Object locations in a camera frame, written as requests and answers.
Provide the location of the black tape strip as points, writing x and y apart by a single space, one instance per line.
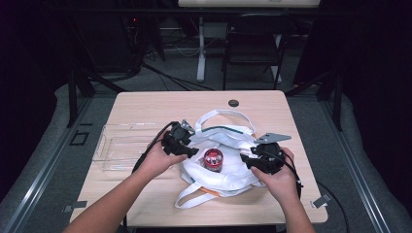
86 124

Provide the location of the white desk leg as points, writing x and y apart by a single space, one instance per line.
201 58

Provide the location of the clear plastic tray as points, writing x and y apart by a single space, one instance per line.
123 145

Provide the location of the black equipment case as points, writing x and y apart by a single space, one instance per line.
107 45

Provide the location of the white teal orange tote bag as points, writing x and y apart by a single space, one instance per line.
230 176

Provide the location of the person's left hand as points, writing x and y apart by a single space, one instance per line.
155 163

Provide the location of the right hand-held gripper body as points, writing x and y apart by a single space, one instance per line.
270 158

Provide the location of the black tape square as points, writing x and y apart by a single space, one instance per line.
72 140

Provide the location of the red can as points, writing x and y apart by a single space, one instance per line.
213 159

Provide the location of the person's right hand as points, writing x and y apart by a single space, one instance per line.
281 184

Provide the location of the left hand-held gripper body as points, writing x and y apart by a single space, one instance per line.
176 140

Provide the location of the black metal stand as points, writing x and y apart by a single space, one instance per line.
73 97
338 103

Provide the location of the black folding chair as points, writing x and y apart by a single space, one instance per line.
256 42

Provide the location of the aluminium rail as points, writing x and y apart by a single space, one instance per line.
42 174
353 168

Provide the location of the grey corner bracket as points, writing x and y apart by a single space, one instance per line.
77 205
321 200

